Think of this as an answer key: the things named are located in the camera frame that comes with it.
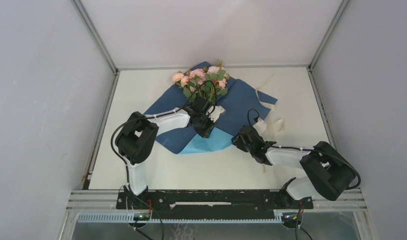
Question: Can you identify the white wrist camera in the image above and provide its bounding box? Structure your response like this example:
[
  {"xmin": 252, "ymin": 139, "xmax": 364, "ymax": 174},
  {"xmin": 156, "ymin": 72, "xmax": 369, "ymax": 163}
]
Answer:
[
  {"xmin": 207, "ymin": 105, "xmax": 226, "ymax": 123},
  {"xmin": 252, "ymin": 118, "xmax": 267, "ymax": 136}
]

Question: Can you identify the right black cable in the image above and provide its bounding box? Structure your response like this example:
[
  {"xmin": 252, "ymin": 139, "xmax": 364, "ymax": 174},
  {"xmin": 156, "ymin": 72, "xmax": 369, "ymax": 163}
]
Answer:
[{"xmin": 247, "ymin": 108, "xmax": 362, "ymax": 191}]

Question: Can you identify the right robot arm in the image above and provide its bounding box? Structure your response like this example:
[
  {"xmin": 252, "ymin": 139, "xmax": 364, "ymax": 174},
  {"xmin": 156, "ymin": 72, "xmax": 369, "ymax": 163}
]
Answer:
[{"xmin": 231, "ymin": 125, "xmax": 361, "ymax": 208}]

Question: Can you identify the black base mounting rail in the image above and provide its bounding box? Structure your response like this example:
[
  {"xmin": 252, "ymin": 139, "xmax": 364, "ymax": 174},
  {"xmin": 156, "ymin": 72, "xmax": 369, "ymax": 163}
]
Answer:
[{"xmin": 115, "ymin": 189, "xmax": 314, "ymax": 219}]

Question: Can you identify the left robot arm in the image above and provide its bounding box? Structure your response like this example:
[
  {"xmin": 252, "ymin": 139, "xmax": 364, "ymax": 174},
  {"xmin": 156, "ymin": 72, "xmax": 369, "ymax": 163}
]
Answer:
[{"xmin": 110, "ymin": 96, "xmax": 226, "ymax": 209}]

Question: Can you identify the pale pink fake flower stem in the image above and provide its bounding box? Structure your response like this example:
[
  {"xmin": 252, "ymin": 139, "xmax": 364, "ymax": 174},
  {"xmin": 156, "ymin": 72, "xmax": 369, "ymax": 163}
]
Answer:
[{"xmin": 203, "ymin": 60, "xmax": 230, "ymax": 104}]

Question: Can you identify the black cable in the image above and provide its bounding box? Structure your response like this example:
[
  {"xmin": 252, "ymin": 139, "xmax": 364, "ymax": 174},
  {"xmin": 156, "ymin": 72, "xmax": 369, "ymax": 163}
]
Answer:
[
  {"xmin": 110, "ymin": 80, "xmax": 218, "ymax": 186},
  {"xmin": 247, "ymin": 108, "xmax": 362, "ymax": 191}
]

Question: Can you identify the white cable duct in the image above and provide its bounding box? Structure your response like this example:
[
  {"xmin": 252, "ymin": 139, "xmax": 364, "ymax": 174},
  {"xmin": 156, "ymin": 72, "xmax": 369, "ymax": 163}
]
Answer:
[{"xmin": 77, "ymin": 212, "xmax": 284, "ymax": 224}]

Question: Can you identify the left black cable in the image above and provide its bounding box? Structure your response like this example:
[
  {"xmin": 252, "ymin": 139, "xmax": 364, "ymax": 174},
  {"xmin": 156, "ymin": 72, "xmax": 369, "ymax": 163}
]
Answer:
[{"xmin": 110, "ymin": 80, "xmax": 218, "ymax": 186}]

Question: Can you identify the cream ribbon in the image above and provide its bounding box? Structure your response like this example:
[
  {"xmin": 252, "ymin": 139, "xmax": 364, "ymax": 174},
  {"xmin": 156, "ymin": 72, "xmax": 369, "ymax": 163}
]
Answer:
[{"xmin": 254, "ymin": 73, "xmax": 287, "ymax": 175}]

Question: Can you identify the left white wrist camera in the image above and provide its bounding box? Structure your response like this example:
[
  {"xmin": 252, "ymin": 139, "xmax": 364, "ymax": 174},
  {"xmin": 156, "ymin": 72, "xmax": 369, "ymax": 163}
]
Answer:
[{"xmin": 207, "ymin": 105, "xmax": 226, "ymax": 123}]

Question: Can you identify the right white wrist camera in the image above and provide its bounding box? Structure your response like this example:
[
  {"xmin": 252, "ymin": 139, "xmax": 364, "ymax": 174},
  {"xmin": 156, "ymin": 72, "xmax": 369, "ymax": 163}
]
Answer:
[{"xmin": 252, "ymin": 118, "xmax": 267, "ymax": 136}]

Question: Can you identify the blue wrapping paper sheet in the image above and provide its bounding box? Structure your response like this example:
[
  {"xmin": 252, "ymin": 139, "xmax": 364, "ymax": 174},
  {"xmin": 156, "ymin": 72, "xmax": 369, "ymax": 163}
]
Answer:
[{"xmin": 156, "ymin": 77, "xmax": 277, "ymax": 154}]

